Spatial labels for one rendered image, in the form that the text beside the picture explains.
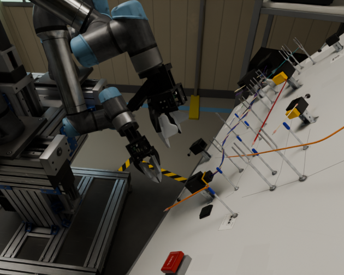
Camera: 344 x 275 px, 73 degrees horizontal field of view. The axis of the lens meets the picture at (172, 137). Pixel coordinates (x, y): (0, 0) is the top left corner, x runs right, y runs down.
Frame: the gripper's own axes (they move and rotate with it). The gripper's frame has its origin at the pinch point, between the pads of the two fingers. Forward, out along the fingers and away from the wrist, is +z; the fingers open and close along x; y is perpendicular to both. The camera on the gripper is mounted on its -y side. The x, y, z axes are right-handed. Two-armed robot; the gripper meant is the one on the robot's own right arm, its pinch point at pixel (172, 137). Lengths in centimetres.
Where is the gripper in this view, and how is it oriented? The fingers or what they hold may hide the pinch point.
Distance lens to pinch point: 67.7
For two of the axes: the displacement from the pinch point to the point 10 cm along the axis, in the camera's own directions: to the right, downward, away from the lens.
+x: 3.8, -4.8, 7.9
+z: 3.6, 8.6, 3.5
